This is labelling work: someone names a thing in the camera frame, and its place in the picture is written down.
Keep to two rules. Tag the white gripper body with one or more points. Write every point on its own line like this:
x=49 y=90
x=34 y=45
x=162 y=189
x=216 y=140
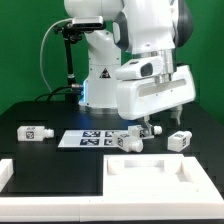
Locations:
x=136 y=99

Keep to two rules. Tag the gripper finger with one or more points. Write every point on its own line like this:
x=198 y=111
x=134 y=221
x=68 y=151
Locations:
x=176 y=113
x=148 y=126

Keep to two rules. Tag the white square tabletop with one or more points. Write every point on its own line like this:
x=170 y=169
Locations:
x=156 y=178

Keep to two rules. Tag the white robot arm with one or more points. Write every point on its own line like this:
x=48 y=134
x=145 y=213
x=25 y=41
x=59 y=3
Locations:
x=131 y=47

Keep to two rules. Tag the white sheet with tags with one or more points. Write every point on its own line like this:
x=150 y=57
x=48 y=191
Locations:
x=87 y=138

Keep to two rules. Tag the white U-shaped fence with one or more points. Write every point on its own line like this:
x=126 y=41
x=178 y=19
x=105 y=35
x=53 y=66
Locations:
x=102 y=208

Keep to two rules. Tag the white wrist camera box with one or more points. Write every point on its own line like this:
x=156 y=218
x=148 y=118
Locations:
x=140 y=68

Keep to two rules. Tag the black camera stand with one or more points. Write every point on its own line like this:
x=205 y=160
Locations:
x=70 y=36

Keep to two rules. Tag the grey background camera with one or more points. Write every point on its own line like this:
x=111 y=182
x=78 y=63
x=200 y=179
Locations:
x=92 y=22

